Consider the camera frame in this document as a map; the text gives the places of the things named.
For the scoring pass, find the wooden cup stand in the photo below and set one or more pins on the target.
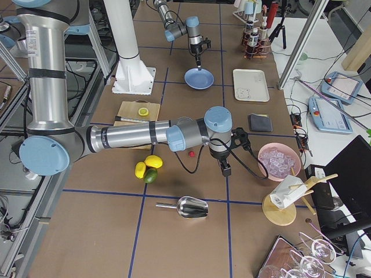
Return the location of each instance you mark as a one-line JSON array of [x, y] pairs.
[[284, 217]]

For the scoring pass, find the half lemon slice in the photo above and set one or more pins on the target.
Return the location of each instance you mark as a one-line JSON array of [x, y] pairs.
[[143, 111]]

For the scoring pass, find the wooden cutting board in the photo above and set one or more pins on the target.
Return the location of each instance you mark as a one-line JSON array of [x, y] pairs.
[[128, 113]]

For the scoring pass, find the pink bowl of ice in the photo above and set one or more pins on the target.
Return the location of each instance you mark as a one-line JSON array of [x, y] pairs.
[[279, 161]]

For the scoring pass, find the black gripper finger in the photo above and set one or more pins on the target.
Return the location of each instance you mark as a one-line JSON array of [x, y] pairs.
[[198, 62], [226, 169]]

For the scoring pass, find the blue plate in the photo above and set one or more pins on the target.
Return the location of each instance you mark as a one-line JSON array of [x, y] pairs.
[[199, 79]]

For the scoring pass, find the aluminium frame post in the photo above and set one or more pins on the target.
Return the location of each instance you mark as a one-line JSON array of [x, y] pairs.
[[304, 36]]

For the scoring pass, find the cream bear tray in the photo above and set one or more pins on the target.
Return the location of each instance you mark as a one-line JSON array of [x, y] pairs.
[[250, 85]]

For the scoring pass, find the blue teach pendant far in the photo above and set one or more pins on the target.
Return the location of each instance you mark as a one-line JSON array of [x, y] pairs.
[[342, 87]]

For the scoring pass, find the blue teach pendant near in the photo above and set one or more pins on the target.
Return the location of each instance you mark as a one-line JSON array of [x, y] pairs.
[[327, 116]]

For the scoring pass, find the steel ice scoop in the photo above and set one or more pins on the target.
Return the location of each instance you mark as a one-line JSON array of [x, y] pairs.
[[188, 207]]

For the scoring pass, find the blue teach pendant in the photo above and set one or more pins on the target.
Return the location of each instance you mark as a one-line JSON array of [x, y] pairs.
[[327, 116], [342, 87]]

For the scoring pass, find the copper wire bottle rack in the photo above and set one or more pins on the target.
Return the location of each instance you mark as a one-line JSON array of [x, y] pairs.
[[255, 42]]

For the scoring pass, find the red cylinder bottle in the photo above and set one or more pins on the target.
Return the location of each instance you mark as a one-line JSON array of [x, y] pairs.
[[272, 11]]

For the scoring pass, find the wine glass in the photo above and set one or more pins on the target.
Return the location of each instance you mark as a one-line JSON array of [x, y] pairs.
[[321, 247]]

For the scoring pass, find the grey folded cloth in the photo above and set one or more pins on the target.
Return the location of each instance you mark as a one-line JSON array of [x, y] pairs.
[[260, 123]]

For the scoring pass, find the steel muddler rod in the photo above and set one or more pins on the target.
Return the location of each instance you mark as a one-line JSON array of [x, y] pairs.
[[123, 119]]

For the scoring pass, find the black monitor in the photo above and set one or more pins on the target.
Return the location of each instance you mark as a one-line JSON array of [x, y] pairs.
[[352, 165]]

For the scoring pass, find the white paper carton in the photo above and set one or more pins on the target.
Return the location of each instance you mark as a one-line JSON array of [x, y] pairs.
[[288, 191]]

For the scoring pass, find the black camera tripod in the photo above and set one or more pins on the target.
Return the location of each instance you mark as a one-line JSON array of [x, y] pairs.
[[285, 9]]

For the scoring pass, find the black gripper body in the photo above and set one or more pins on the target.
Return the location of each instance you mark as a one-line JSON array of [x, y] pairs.
[[221, 159], [196, 50]]

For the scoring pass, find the yellow lemon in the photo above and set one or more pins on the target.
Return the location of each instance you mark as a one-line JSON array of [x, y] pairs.
[[140, 170], [153, 161]]

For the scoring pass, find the green lime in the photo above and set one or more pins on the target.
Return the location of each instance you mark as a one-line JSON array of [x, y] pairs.
[[150, 175]]

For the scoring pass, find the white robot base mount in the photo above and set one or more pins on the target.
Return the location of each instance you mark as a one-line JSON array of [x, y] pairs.
[[132, 75]]

